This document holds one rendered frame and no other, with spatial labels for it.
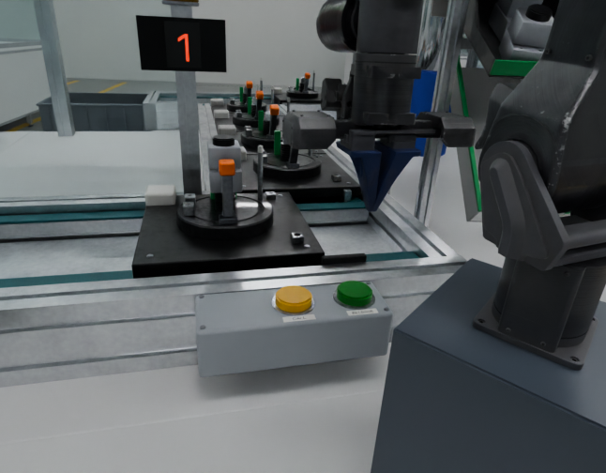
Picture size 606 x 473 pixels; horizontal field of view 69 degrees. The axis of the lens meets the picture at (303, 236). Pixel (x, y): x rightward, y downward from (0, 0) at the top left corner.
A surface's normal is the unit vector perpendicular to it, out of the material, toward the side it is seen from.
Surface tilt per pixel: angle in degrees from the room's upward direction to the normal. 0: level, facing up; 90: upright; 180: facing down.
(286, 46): 90
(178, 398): 0
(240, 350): 90
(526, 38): 115
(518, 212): 65
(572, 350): 0
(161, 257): 0
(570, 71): 60
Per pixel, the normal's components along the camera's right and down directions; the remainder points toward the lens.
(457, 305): 0.04, -0.91
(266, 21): 0.10, 0.43
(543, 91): -0.76, -0.33
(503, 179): -0.42, -0.07
